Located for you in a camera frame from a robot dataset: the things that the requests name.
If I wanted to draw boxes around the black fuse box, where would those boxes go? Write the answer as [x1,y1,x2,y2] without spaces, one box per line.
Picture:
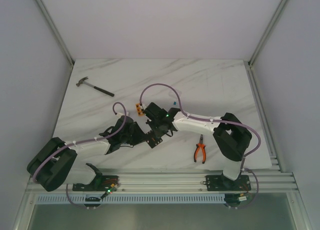
[145,130,163,149]

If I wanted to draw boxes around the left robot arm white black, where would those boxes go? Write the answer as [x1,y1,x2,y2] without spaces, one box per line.
[26,116,148,192]

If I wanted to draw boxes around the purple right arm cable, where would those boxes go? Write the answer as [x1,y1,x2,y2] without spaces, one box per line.
[139,82,262,210]

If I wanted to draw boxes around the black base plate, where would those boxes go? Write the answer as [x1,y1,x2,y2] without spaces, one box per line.
[72,175,119,192]
[203,174,252,192]

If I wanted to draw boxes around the orange terminal block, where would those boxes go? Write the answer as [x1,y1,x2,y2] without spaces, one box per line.
[135,103,146,117]

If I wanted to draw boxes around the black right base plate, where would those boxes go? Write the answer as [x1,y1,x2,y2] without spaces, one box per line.
[203,174,252,192]

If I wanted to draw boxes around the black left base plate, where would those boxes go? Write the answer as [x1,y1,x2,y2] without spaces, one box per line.
[72,175,119,192]

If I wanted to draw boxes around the white slotted cable duct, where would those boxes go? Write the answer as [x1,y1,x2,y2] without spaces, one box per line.
[35,193,226,205]

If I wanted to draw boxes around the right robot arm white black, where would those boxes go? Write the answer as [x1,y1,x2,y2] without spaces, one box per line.
[142,102,252,190]

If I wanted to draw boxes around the aluminium rail frame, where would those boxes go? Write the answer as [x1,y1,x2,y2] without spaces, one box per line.
[102,169,298,194]

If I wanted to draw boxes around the claw hammer black handle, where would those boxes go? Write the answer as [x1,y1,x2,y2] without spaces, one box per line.
[75,76,115,97]

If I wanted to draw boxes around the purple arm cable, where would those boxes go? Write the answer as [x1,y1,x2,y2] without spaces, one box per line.
[139,82,262,210]
[32,102,128,211]

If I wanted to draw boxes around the orange handled pliers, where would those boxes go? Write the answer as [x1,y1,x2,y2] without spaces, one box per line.
[193,134,207,164]

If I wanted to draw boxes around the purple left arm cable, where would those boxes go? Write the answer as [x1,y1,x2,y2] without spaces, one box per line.
[32,102,128,211]

